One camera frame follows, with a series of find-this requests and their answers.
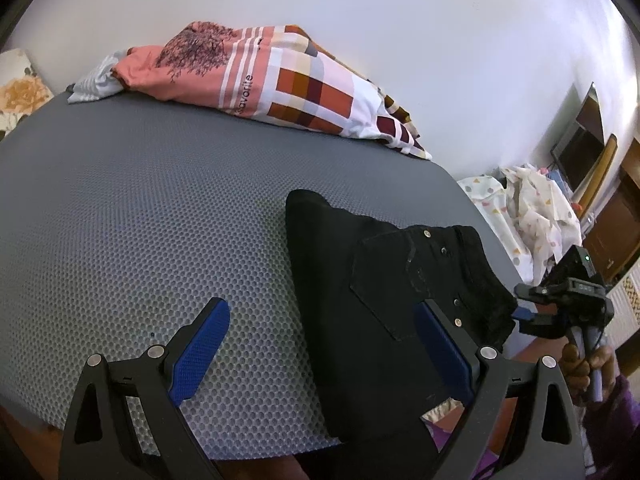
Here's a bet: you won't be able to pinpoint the wooden frame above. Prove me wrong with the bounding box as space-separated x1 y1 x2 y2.
572 134 619 221

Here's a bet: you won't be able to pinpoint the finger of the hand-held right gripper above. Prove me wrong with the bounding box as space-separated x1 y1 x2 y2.
514 282 556 306
512 309 563 341

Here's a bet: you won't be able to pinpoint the grey honeycomb mat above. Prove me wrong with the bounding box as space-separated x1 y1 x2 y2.
0 90 527 462

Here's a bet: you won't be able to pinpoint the person's purple clothing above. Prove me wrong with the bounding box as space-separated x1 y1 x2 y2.
422 400 506 480

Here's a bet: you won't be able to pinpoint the white dotted cloth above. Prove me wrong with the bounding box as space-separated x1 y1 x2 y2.
457 164 583 286

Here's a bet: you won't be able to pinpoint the person's right forearm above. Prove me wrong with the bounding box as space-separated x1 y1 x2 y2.
580 375 640 480

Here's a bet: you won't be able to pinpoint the white lattice basket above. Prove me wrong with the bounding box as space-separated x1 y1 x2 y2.
604 264 640 348

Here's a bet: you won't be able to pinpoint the pink checked bedding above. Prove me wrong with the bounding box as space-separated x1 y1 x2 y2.
111 21 433 162

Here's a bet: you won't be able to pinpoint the black pants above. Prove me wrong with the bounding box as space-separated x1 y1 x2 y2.
285 189 518 480

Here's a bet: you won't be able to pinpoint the brown wooden cabinet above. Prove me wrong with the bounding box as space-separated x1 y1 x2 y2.
582 137 640 286

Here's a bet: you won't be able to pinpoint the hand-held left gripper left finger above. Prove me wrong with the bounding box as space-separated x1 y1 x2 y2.
57 297 231 480

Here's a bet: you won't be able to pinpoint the floral white pillow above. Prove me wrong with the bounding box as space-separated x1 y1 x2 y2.
0 48 55 141

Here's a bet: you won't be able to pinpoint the grey striped cloth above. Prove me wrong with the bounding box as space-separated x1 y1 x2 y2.
66 50 132 106

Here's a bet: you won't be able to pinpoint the person's right hand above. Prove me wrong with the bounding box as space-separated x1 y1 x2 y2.
559 335 618 408

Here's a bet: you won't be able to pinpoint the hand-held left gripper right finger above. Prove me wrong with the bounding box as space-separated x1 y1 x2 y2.
414 299 586 480

